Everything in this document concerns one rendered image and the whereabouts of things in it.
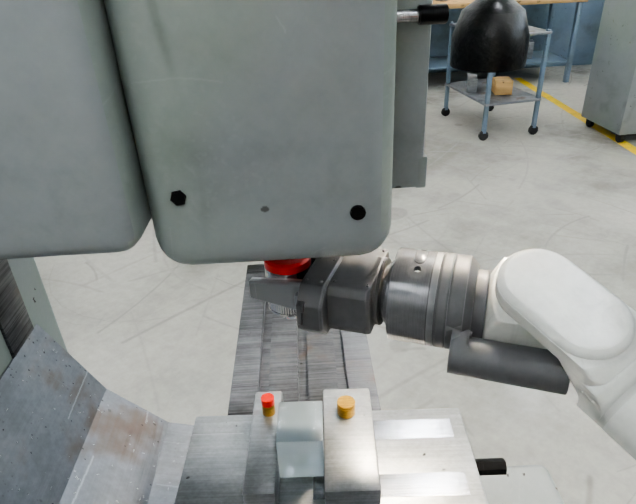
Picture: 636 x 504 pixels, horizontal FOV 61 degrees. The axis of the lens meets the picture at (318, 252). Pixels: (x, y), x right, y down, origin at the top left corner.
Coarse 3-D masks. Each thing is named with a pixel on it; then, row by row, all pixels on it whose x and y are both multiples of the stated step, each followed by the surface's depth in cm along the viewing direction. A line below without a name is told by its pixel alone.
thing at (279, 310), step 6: (306, 270) 53; (270, 276) 53; (276, 276) 52; (282, 276) 52; (288, 276) 52; (294, 276) 52; (300, 276) 52; (270, 306) 55; (276, 306) 54; (282, 306) 54; (276, 312) 55; (282, 312) 54; (288, 312) 54; (294, 312) 54
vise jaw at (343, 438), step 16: (336, 400) 68; (368, 400) 67; (336, 416) 65; (368, 416) 65; (336, 432) 63; (352, 432) 63; (368, 432) 63; (336, 448) 61; (352, 448) 61; (368, 448) 61; (336, 464) 59; (352, 464) 59; (368, 464) 59; (336, 480) 58; (352, 480) 58; (368, 480) 57; (336, 496) 57; (352, 496) 57; (368, 496) 57
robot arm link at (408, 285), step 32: (352, 256) 53; (384, 256) 52; (416, 256) 48; (320, 288) 48; (352, 288) 48; (384, 288) 49; (416, 288) 47; (320, 320) 48; (352, 320) 49; (384, 320) 50; (416, 320) 47
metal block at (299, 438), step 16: (288, 416) 62; (304, 416) 62; (320, 416) 62; (288, 432) 60; (304, 432) 60; (320, 432) 60; (288, 448) 60; (304, 448) 60; (320, 448) 60; (288, 464) 61; (304, 464) 61; (320, 464) 61
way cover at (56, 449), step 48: (48, 336) 77; (0, 384) 66; (48, 384) 73; (96, 384) 81; (0, 432) 63; (48, 432) 69; (96, 432) 76; (144, 432) 82; (0, 480) 60; (48, 480) 66; (96, 480) 71; (144, 480) 76
